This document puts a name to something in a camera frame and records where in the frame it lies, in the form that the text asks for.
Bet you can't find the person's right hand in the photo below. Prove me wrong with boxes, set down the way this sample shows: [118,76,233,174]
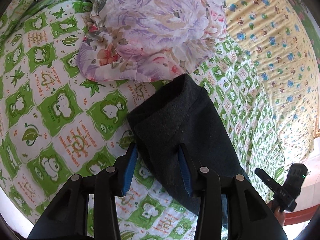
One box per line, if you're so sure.
[267,198,286,227]

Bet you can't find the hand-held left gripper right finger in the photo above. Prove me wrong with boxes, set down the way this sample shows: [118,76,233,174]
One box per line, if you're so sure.
[177,144,288,240]

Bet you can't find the dark grey pants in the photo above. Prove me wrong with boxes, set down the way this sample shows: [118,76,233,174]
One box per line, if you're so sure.
[127,74,250,232]

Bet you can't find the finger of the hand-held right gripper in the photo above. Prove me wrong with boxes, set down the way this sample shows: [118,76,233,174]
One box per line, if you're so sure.
[254,168,283,198]

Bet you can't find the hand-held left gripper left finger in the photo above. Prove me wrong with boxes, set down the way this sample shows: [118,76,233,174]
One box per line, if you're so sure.
[27,144,138,240]

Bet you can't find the green white printed blanket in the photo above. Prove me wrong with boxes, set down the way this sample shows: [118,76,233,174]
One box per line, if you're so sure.
[0,0,288,240]

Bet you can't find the wooden bed frame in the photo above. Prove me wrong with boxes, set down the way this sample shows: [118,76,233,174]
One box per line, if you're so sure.
[282,204,316,232]

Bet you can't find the floral ruffled pillow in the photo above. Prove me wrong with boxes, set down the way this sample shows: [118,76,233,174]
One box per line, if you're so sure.
[55,0,228,83]

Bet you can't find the yellow animal print bedsheet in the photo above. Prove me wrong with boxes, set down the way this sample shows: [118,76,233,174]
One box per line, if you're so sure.
[220,0,320,170]

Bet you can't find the gold framed wall picture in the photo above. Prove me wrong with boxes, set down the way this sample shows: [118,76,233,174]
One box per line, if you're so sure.
[313,115,320,138]

